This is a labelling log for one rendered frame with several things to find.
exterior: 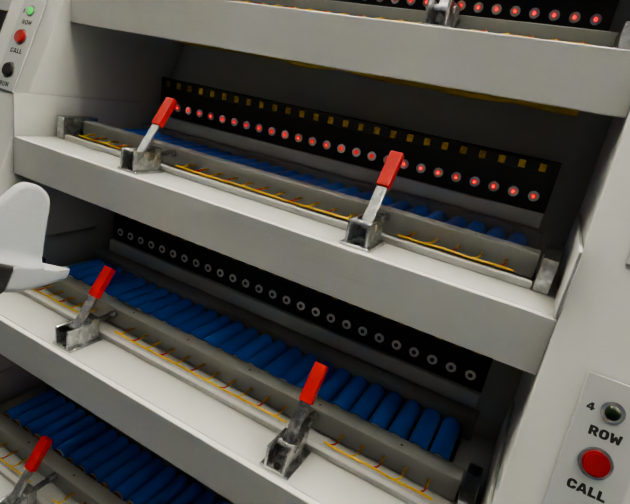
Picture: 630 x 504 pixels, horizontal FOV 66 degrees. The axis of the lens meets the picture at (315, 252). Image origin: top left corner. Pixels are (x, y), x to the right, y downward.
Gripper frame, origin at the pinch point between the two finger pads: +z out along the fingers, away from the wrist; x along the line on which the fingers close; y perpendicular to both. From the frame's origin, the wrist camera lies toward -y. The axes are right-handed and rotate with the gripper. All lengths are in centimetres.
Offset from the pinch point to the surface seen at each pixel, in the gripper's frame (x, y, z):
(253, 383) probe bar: -7.0, -5.7, 22.6
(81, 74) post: 30.9, 19.7, 20.4
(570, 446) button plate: -33.1, 2.2, 15.8
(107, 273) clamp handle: 12.2, -1.5, 18.7
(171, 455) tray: -4.2, -13.7, 17.8
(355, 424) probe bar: -17.9, -4.7, 22.9
